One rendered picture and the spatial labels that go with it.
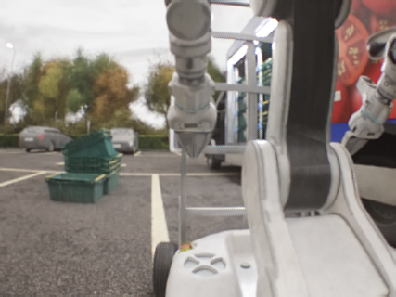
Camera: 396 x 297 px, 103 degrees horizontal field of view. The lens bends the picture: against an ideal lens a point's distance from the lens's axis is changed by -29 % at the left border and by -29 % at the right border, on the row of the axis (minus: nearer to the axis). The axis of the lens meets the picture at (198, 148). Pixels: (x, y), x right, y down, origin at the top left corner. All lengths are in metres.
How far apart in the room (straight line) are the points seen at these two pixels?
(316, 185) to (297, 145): 0.09
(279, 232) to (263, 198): 0.07
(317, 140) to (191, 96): 0.26
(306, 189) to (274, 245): 0.15
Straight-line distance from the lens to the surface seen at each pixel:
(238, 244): 0.68
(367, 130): 0.61
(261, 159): 0.40
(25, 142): 12.53
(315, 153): 0.45
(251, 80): 0.93
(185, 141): 0.53
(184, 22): 0.32
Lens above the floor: 0.62
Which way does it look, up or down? 1 degrees down
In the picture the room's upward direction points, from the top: 1 degrees clockwise
